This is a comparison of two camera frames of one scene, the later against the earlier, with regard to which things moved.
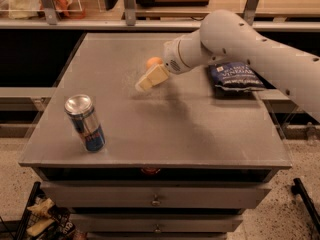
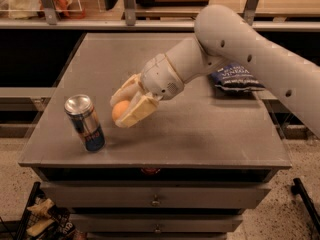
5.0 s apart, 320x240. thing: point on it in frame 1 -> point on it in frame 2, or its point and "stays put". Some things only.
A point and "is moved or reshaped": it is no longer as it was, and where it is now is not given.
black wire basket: [43, 220] stays put
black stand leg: [299, 189] stays put
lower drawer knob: [157, 230] stays put
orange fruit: [153, 61] is moved or reshaped
